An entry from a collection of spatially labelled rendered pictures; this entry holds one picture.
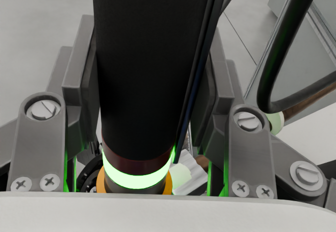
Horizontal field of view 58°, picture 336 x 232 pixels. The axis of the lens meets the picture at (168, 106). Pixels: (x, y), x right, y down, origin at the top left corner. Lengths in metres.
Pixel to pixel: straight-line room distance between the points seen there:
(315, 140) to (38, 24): 2.61
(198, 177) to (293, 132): 0.40
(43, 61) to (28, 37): 0.34
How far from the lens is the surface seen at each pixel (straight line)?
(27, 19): 3.01
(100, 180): 0.18
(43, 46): 2.67
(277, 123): 0.26
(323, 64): 1.32
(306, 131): 0.59
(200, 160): 0.22
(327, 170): 0.34
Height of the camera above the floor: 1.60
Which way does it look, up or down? 48 degrees down
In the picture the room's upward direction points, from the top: 10 degrees clockwise
